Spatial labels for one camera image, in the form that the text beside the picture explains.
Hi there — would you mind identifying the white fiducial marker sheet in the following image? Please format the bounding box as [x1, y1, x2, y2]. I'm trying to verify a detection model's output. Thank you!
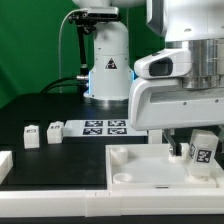
[63, 119, 147, 137]

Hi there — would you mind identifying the white U-shaped boundary fence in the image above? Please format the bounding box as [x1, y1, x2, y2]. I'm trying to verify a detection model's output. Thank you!
[0, 161, 224, 218]

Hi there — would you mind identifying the white square tabletop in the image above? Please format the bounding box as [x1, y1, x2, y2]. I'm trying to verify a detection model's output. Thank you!
[105, 143, 217, 191]

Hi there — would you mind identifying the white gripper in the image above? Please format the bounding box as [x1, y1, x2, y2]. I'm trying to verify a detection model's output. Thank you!
[128, 78, 224, 156]

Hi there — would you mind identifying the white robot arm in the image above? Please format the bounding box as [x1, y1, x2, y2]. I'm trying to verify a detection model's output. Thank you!
[72, 0, 224, 131]

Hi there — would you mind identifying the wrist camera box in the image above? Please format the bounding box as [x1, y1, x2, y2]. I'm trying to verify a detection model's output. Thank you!
[134, 49, 192, 79]

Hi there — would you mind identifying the grey cable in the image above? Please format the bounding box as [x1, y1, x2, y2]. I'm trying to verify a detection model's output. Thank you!
[58, 9, 88, 94]

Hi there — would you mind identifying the black cable bundle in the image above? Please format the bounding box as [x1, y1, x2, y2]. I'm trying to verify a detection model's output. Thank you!
[40, 75, 90, 94]

